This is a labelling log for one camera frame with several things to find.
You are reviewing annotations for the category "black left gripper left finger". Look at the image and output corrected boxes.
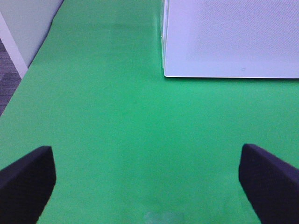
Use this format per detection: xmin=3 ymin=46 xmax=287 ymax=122
xmin=0 ymin=146 xmax=56 ymax=224

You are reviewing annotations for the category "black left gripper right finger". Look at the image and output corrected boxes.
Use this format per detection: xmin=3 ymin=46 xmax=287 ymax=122
xmin=238 ymin=144 xmax=299 ymax=224

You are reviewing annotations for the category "green table mat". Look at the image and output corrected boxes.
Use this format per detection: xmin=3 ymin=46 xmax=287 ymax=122
xmin=0 ymin=0 xmax=299 ymax=224

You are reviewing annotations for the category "white microwave oven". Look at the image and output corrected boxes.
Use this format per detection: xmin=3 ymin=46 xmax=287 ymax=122
xmin=162 ymin=0 xmax=299 ymax=78

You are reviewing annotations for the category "white partition panel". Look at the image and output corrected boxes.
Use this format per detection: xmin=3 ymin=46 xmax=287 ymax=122
xmin=0 ymin=0 xmax=63 ymax=78

